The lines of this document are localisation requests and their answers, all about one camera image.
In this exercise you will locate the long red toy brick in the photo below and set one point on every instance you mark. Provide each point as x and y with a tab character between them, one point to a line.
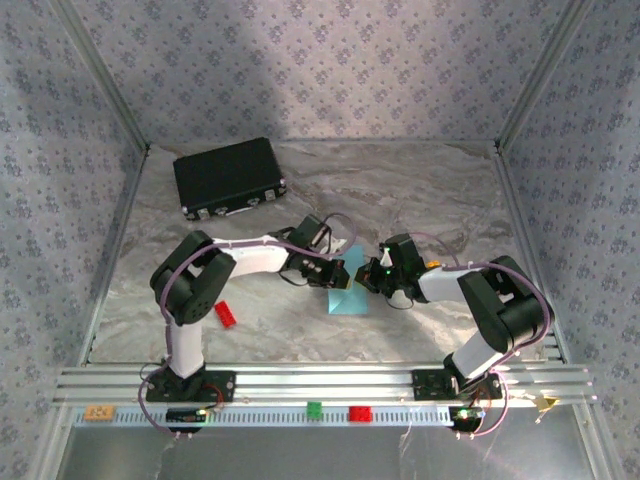
225	315

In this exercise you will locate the green toy brick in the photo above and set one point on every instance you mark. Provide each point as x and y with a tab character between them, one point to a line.
314	409

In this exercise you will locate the aluminium table edge rail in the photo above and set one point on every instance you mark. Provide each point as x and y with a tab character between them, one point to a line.
525	235
120	250

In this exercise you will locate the light blue paper sheet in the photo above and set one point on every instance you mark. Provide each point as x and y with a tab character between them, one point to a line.
350	302

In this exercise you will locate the flat orange toy brick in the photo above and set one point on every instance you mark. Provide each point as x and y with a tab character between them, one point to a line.
99	412

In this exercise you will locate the small yellow tag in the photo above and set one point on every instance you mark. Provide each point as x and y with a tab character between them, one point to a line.
547	401

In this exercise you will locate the black hard case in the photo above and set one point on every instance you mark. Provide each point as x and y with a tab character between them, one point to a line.
225	175

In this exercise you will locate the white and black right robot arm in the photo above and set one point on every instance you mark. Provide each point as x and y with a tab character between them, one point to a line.
472	357

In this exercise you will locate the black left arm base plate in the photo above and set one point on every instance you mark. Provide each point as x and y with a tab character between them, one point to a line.
225	385

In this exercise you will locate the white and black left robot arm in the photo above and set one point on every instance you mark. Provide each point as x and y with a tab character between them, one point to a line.
187	345

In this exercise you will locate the yellow orange toy brick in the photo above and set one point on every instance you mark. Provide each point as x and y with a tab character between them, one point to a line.
434	263

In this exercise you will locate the square red toy brick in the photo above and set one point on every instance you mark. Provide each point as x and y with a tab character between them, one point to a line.
360	414

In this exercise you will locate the aluminium frame post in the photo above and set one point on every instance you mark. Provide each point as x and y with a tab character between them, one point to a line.
547	75
100	75

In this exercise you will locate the aluminium mounting rail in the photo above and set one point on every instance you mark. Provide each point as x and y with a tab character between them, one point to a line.
325	385

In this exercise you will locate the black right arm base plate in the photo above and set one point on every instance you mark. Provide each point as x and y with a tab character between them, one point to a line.
425	385

